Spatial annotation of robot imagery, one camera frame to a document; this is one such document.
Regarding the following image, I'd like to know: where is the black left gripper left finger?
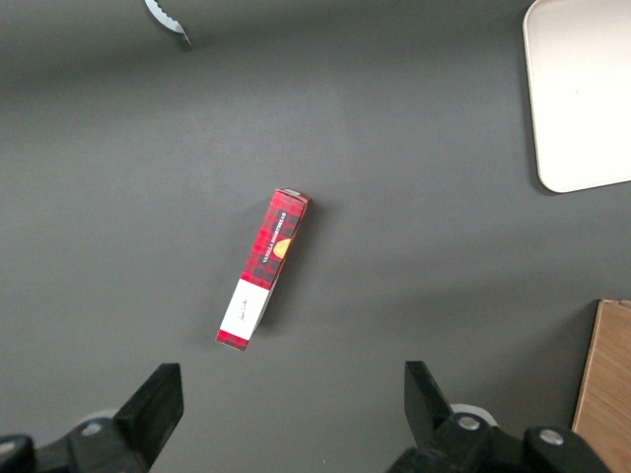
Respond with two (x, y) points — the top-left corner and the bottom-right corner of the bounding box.
(0, 363), (185, 473)

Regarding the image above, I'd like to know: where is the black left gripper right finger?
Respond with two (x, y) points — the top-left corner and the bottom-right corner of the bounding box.
(388, 361), (615, 473)

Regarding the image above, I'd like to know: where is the beige rectangular tray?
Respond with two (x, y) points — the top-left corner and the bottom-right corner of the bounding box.
(522, 0), (631, 194)

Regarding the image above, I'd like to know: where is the wooden drawer cabinet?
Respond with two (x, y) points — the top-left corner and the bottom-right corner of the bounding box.
(571, 298), (631, 473)

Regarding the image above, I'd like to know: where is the red plaid shortbread box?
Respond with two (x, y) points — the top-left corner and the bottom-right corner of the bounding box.
(214, 186), (314, 355)

